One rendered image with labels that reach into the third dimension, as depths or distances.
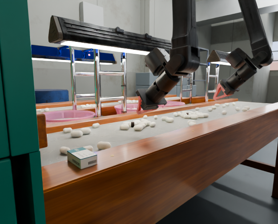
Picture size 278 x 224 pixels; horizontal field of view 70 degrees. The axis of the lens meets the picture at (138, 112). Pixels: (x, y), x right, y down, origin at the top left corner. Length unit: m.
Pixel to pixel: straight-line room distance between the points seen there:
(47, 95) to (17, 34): 2.12
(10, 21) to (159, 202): 0.46
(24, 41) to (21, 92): 0.06
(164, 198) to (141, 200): 0.08
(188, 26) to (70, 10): 3.06
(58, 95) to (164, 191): 2.02
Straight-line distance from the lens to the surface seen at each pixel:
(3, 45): 0.26
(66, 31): 0.66
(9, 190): 0.28
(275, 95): 8.68
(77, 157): 0.39
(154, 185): 0.50
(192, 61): 0.56
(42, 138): 0.44
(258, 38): 0.92
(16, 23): 0.27
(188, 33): 0.57
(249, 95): 6.76
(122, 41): 0.76
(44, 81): 3.18
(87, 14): 3.56
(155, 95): 0.62
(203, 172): 0.68
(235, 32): 7.04
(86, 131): 0.71
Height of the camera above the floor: 0.92
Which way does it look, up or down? 9 degrees down
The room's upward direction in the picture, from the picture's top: straight up
